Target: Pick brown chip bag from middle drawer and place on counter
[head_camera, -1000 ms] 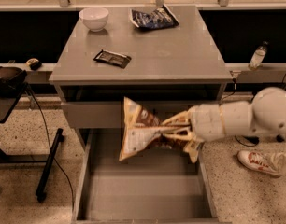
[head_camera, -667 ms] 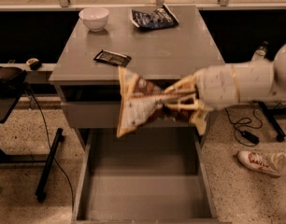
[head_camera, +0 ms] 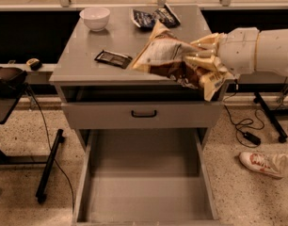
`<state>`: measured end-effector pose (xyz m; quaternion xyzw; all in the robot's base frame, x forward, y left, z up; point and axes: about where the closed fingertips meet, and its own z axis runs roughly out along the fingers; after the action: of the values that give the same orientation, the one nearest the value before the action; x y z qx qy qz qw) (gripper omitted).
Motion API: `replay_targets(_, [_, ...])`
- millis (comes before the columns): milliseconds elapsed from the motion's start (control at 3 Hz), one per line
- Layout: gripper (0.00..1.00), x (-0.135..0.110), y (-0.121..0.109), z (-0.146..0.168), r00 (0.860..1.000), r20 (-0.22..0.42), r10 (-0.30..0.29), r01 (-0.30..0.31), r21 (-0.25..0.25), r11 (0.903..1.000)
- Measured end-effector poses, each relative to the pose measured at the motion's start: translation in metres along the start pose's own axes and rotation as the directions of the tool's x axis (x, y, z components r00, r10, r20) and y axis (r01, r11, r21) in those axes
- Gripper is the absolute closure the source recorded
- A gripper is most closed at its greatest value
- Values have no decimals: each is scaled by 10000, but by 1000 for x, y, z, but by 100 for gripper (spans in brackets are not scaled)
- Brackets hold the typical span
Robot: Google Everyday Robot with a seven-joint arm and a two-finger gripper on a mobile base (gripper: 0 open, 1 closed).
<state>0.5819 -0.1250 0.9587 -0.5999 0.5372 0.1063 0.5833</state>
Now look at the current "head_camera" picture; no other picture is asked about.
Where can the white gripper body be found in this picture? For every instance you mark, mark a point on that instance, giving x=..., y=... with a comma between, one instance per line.
x=238, y=51

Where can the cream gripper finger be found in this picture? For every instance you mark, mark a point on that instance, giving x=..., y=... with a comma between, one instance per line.
x=206, y=46
x=212, y=63

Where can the brown chip bag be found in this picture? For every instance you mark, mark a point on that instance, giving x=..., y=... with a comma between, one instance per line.
x=164, y=54

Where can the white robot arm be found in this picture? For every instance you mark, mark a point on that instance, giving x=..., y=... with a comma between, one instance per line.
x=271, y=53

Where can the blue chip bag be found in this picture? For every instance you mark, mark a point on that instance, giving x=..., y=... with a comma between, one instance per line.
x=146, y=20

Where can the closed grey top drawer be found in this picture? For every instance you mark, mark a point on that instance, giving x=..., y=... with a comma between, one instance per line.
x=118, y=115

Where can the grey drawer cabinet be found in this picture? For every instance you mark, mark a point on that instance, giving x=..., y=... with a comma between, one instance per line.
x=78, y=78

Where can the open grey middle drawer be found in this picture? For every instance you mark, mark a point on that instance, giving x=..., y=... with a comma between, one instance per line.
x=144, y=177

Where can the black bag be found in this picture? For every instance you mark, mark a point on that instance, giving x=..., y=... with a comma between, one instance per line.
x=11, y=81

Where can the dark flat snack packet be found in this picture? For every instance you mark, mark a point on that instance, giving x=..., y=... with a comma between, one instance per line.
x=113, y=59

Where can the black stand leg right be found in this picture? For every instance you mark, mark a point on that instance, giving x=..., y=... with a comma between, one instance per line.
x=259, y=100

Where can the white bowl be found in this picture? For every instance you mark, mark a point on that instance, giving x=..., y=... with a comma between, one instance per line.
x=95, y=18

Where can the white red sneaker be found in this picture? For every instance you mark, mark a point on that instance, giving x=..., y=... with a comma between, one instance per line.
x=258, y=163

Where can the beige trouser leg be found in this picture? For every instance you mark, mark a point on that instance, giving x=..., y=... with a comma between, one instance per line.
x=280, y=162

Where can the small black yellow device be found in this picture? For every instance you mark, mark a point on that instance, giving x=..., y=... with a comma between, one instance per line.
x=34, y=64

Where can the black drawer handle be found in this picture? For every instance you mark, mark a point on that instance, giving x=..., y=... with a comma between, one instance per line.
x=145, y=115

